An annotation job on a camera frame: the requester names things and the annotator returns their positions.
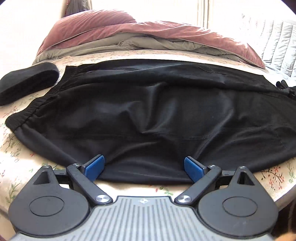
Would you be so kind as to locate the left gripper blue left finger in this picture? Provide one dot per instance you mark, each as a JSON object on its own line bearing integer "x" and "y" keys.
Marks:
{"x": 93, "y": 168}

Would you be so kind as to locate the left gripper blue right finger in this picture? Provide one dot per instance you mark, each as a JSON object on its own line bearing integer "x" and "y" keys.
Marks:
{"x": 194, "y": 169}

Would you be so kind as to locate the black pants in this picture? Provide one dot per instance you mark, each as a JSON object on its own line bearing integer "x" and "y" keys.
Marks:
{"x": 146, "y": 116}

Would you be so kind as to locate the grey quilted cushion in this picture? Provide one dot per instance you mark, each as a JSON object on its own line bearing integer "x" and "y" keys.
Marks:
{"x": 274, "y": 42}

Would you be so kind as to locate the folded black garment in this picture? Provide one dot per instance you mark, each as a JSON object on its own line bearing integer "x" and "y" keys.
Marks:
{"x": 20, "y": 83}

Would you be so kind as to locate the mauve and grey duvet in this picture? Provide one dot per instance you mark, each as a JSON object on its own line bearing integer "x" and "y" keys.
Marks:
{"x": 78, "y": 38}

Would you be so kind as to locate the mauve velvet pillow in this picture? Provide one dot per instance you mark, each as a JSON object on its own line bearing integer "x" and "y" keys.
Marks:
{"x": 92, "y": 20}

